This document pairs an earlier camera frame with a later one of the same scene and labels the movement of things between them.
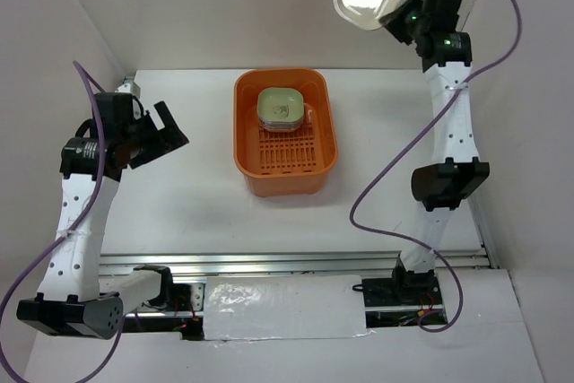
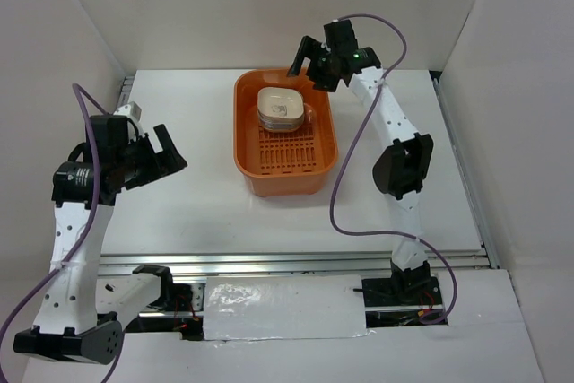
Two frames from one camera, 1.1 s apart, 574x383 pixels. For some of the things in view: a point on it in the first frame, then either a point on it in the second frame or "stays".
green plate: x=280 y=104 → x=282 y=125
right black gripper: x=392 y=21 → x=309 y=47
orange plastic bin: x=286 y=164 stays
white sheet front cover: x=283 y=307 stays
